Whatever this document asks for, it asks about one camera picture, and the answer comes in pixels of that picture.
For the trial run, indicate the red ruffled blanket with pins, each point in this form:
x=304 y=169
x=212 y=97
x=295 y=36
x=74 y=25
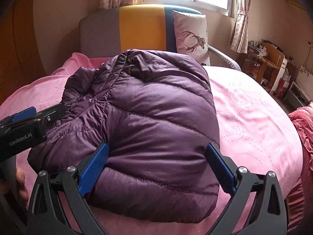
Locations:
x=299 y=199

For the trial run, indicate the white deer print pillow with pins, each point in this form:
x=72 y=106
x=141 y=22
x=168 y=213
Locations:
x=190 y=32

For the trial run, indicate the right pink curtain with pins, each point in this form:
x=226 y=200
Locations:
x=239 y=35

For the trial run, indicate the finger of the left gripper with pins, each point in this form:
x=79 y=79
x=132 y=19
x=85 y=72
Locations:
x=29 y=112
x=47 y=117

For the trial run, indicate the purple quilted down jacket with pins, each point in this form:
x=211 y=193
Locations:
x=156 y=112

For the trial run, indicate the grey yellow blue headboard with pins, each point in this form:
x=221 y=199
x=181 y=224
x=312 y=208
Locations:
x=107 y=33

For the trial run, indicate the white low cabinet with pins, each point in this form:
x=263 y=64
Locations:
x=296 y=97

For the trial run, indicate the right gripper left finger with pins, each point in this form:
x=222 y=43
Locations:
x=57 y=204

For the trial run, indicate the grey curved bed rail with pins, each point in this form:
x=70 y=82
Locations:
x=228 y=60

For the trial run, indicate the wooden wardrobe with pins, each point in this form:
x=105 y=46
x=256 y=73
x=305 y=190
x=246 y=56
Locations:
x=20 y=60

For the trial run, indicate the person's left hand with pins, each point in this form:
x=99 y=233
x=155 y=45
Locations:
x=20 y=182

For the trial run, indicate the pink bed cover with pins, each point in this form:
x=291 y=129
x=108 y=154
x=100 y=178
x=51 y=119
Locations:
x=254 y=131

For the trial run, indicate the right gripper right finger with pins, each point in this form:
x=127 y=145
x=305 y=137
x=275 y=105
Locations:
x=268 y=212

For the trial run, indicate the wooden desk with clutter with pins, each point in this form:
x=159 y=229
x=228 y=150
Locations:
x=267 y=64

